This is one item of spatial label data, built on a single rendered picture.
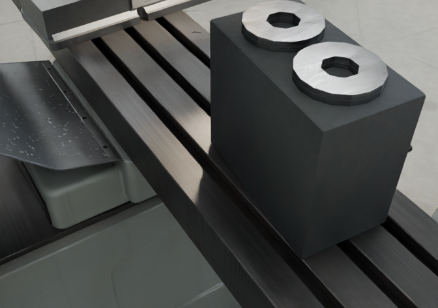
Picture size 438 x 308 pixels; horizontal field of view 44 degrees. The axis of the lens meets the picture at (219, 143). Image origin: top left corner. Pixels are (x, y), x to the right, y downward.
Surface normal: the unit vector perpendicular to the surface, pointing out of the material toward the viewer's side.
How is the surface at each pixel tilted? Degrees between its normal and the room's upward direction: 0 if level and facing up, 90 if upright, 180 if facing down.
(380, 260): 0
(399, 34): 0
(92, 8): 90
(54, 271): 90
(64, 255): 90
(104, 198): 90
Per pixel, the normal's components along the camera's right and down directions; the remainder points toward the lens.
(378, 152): 0.46, 0.60
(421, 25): 0.00, -0.74
